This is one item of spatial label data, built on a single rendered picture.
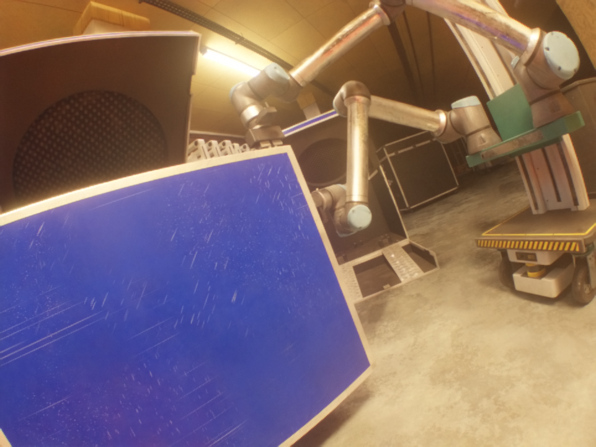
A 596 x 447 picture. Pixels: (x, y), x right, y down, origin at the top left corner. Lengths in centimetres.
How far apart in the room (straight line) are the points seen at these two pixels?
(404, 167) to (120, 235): 656
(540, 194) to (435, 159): 582
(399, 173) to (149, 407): 658
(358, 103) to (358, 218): 47
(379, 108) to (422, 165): 570
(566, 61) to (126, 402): 145
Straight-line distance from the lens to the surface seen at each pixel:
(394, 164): 684
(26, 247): 69
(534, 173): 162
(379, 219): 400
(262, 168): 85
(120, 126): 153
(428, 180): 711
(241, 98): 108
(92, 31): 290
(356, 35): 119
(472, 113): 154
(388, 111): 147
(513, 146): 136
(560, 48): 110
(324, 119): 321
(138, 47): 140
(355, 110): 124
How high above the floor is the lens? 71
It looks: level
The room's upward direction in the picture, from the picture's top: 22 degrees counter-clockwise
